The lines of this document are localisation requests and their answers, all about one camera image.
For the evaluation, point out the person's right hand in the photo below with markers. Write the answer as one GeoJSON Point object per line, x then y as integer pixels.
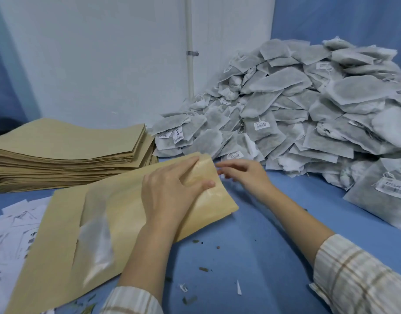
{"type": "Point", "coordinates": [252, 179]}

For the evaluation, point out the person's left hand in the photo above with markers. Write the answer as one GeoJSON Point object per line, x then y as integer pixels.
{"type": "Point", "coordinates": [164, 196]}

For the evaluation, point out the person's right fingers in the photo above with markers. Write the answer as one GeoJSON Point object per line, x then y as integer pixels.
{"type": "Point", "coordinates": [231, 168]}

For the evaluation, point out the person's left thumb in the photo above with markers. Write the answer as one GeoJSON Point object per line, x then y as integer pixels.
{"type": "Point", "coordinates": [200, 186]}

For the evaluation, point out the kraft paper pouch with window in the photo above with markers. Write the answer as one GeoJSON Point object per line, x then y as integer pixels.
{"type": "Point", "coordinates": [121, 212]}

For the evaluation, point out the person's right forearm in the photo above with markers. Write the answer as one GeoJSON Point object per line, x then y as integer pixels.
{"type": "Point", "coordinates": [318, 238]}

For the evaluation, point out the person's left forearm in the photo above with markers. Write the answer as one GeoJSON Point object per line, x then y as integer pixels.
{"type": "Point", "coordinates": [144, 258]}

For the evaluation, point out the dried herb crumb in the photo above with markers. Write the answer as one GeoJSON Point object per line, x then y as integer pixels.
{"type": "Point", "coordinates": [189, 300]}
{"type": "Point", "coordinates": [203, 269]}

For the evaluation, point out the pile of grey herb sachets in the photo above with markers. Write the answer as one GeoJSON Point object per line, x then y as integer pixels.
{"type": "Point", "coordinates": [302, 111]}

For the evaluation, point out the small white paper scrap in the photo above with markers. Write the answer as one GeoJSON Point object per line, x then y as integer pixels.
{"type": "Point", "coordinates": [183, 288]}

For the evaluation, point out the pointed white paper scrap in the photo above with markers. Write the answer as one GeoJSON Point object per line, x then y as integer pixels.
{"type": "Point", "coordinates": [239, 288]}

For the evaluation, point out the stack of kraft paper pouches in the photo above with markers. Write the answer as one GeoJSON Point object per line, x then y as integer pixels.
{"type": "Point", "coordinates": [66, 153]}

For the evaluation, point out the pile of white printed sheets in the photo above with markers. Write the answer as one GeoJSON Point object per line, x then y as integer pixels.
{"type": "Point", "coordinates": [13, 235]}

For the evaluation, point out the white wall pipe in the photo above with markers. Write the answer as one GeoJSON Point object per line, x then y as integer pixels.
{"type": "Point", "coordinates": [189, 35]}

